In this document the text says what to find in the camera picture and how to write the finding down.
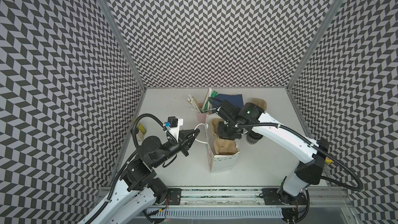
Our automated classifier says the blue napkin stack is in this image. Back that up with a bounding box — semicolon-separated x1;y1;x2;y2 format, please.
213;94;244;108

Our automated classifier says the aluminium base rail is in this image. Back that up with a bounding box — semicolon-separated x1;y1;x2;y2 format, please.
133;186;361;224

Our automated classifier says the yellow capped bottle right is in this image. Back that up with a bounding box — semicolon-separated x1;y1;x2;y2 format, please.
325;157;333;164

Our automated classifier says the aluminium corner post left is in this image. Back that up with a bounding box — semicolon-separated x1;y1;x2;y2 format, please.
96;0;146;92

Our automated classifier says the white paper takeout bag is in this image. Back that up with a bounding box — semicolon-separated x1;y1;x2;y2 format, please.
195;114;240;173

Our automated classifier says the single paper coffee cup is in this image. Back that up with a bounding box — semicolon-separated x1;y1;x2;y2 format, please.
246;130;263;145

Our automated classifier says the pink utensil holder cup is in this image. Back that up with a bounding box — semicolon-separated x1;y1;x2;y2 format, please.
197;102;208;123

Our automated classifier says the aluminium corner post right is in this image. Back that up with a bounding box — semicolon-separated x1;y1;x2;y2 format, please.
286;0;344;92

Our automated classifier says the aluminium corner post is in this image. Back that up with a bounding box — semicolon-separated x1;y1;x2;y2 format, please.
96;0;146;92
286;0;344;92

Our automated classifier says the green yellow bottle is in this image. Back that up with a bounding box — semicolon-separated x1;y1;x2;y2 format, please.
135;120;147;135

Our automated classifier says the beige pulp cup carrier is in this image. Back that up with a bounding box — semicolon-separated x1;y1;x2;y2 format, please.
250;98;267;111
210;118;238;156

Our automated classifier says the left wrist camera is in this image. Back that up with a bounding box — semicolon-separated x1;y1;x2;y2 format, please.
164;116;183;145

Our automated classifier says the green straws bundle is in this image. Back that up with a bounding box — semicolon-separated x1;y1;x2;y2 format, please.
201;88;219;113

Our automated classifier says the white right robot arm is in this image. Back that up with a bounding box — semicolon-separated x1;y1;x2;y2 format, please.
209;97;364;202

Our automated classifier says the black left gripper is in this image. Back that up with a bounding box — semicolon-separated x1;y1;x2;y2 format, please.
152;128;200;168

